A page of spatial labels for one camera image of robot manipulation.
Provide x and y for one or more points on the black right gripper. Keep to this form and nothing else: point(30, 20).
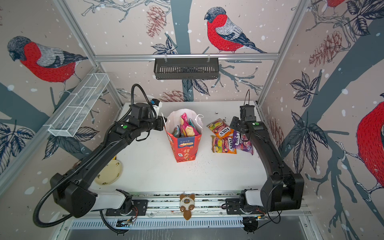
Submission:
point(234, 121)

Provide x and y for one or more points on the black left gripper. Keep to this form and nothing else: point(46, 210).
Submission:
point(161, 121)

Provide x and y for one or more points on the purple Fox's candy bag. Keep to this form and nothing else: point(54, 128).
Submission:
point(241, 142)

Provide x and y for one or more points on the orange Fox's candy bag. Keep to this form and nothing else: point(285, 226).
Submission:
point(220, 128)
point(223, 145)

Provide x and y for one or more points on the red paper gift bag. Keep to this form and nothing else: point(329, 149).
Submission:
point(184, 148)

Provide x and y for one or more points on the pink Lay's chips bag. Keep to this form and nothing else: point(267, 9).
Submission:
point(187, 129)

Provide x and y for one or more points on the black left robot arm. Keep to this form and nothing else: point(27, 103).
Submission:
point(71, 190)

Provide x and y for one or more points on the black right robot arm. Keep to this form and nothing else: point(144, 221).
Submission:
point(283, 189)

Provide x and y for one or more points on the green snack packet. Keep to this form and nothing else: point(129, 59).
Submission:
point(177, 132)

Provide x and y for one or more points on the yellow round plate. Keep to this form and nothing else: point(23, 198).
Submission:
point(110, 173)

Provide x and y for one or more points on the white mesh tray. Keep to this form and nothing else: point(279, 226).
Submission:
point(81, 102)

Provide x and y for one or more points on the plush cat toy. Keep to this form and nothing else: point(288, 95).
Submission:
point(187, 204)

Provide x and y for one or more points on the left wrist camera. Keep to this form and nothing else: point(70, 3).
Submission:
point(157, 104)

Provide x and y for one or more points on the black wire basket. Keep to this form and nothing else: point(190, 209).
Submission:
point(187, 69)

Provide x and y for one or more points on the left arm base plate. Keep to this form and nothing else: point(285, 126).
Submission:
point(129, 208)

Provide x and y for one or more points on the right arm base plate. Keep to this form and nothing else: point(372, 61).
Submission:
point(239, 207)

